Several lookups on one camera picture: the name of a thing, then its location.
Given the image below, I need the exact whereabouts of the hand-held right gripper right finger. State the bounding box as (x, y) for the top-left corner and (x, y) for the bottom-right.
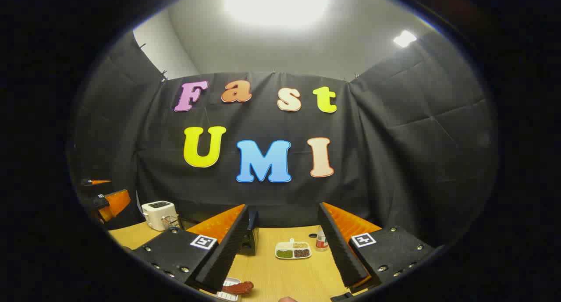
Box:
(318, 202), (434, 289)

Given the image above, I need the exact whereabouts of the black electric oven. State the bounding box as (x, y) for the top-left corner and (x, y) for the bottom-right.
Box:
(179, 210), (260, 256)

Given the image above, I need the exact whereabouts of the red grilled meat piece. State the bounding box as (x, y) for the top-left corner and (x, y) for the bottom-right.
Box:
(221, 281), (254, 294)

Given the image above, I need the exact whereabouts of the small ceiling light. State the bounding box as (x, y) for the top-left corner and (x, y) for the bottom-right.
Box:
(393, 30), (417, 48)

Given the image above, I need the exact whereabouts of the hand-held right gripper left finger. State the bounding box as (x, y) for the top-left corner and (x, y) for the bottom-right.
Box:
(131, 204), (249, 294)

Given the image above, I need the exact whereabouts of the white divided bean dish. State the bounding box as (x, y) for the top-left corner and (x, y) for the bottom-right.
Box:
(275, 238), (312, 260)

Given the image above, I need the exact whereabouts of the white toaster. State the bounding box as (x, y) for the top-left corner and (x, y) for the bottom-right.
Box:
(142, 201), (179, 231)

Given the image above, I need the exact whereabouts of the clear plastic bottle red label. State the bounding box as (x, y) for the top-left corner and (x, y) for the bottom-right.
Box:
(316, 225), (329, 252)

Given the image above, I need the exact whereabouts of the large ceiling light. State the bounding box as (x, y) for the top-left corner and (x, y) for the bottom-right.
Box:
(223, 0), (330, 29)

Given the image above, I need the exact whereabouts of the small white tray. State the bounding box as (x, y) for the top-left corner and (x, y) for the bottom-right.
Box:
(217, 277), (242, 302)

